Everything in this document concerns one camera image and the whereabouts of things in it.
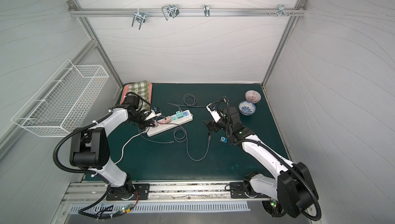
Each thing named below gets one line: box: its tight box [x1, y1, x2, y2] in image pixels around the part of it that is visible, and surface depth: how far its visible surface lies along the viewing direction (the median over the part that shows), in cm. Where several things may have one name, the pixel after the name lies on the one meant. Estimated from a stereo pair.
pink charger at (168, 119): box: [164, 115, 172, 124], surface depth 95 cm
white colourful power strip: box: [146, 109, 194, 138], surface depth 97 cm
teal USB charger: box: [175, 110, 184, 119], surface depth 98 cm
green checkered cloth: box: [128, 80, 151, 111], surface depth 121 cm
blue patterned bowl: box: [238, 100, 257, 116], surface depth 106 cm
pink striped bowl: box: [244, 89, 262, 104], surface depth 113 cm
